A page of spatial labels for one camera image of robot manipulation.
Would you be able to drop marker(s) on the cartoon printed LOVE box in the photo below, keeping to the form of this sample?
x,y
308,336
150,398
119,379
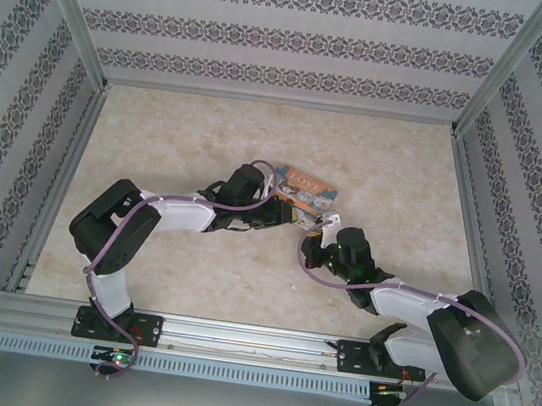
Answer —
x,y
311,188

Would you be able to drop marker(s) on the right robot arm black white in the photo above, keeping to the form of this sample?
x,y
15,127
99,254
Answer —
x,y
403,302

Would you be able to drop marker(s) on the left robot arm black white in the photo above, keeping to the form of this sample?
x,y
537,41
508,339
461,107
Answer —
x,y
183,213

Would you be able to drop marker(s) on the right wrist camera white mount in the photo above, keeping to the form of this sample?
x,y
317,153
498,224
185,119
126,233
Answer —
x,y
331,223

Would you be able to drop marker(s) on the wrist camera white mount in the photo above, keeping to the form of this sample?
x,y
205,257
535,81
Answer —
x,y
331,223
269,185

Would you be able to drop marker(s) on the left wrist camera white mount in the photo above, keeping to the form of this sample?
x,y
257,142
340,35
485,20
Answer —
x,y
269,185

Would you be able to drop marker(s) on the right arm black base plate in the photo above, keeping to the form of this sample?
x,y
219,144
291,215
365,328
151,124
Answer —
x,y
348,355

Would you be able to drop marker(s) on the aluminium side rail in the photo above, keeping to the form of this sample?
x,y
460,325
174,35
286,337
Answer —
x,y
60,183
474,211

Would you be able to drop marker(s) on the aluminium mounting rail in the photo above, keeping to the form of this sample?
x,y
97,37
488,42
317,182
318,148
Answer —
x,y
242,335

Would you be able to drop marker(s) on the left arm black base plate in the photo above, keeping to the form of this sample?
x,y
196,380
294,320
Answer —
x,y
149,330

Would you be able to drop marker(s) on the aluminium frame post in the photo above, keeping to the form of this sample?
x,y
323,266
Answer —
x,y
67,2
510,65

